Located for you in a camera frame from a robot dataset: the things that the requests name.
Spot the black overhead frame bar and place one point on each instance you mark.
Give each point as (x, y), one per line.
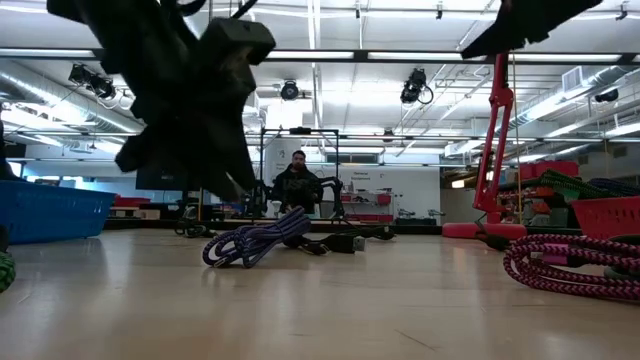
(360, 55)

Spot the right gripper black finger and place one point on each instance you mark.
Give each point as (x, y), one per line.
(530, 22)

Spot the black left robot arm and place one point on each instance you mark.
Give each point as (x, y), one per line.
(90, 12)

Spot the red plastic basket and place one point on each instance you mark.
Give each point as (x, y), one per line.
(605, 217)

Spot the person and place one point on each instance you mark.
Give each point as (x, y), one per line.
(297, 187)

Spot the black monitor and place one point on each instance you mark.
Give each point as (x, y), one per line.
(155, 181)

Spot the blue plastic basket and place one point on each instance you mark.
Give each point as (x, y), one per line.
(50, 212)

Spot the red storage bin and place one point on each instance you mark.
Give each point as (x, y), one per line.
(131, 202)

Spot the silver ventilation duct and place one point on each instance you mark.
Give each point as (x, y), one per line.
(40, 92)

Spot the red storage bins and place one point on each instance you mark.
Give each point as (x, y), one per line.
(530, 171)

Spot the black hanging camera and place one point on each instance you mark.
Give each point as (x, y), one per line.
(95, 85)
(414, 85)
(289, 91)
(606, 95)

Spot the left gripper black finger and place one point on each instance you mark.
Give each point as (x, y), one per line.
(145, 147)
(220, 165)

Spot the red articulated stand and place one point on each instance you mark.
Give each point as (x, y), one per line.
(501, 100)

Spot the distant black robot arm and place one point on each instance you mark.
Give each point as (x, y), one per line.
(337, 187)
(257, 200)

